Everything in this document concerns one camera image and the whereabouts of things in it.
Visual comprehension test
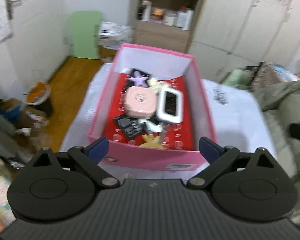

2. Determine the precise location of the black card leaflet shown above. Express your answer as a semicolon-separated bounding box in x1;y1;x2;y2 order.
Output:
113;114;145;140

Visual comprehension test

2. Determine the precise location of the yellow starfish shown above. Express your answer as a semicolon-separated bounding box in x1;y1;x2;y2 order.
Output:
139;134;166;150

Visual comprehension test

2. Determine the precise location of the white charger plug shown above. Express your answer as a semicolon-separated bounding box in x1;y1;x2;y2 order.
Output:
138;119;164;134

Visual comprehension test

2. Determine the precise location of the white black wifi router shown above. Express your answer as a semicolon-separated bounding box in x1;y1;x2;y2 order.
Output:
156;87;184;125

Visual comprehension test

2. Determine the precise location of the pink round case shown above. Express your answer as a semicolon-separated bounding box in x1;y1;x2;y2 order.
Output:
123;86;157;119

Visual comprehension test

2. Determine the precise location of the black pouch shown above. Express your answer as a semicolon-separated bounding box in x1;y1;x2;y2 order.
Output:
127;68;152;88

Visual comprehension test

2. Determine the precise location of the purple starfish keychain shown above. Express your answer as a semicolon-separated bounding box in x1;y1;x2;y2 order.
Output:
128;70;149;88

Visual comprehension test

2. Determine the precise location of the pink cardboard box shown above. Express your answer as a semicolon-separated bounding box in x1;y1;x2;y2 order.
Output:
88;44;216;171

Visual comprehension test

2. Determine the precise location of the white patterned bedsheet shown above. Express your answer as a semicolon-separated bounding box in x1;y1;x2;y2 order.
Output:
59;63;277;180

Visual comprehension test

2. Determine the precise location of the red patterned paper liner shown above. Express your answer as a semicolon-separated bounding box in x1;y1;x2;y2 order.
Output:
103;73;195;151

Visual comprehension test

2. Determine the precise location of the trash bin orange bag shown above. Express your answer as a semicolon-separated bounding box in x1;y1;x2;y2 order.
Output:
25;82;53;118

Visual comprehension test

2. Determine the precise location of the green quilted jacket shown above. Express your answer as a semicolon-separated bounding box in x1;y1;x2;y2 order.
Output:
253;80;300;225

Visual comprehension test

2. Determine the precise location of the white door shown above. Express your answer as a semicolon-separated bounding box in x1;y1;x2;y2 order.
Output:
0;0;69;96

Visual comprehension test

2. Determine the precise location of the white plastic package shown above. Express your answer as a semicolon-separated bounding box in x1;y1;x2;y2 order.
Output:
97;22;133;50

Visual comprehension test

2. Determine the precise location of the green folding table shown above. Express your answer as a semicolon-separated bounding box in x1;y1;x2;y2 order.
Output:
69;11;102;60

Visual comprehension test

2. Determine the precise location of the light wood wardrobe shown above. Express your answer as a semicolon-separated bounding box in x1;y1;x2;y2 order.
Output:
189;0;300;81

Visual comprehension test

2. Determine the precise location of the white bottle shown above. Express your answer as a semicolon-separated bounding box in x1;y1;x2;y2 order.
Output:
181;9;194;31

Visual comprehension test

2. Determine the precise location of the white jar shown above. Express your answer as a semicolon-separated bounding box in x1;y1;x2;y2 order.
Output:
163;10;177;27

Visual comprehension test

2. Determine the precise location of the wooden shelf unit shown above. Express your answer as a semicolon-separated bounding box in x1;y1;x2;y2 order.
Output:
128;0;204;53

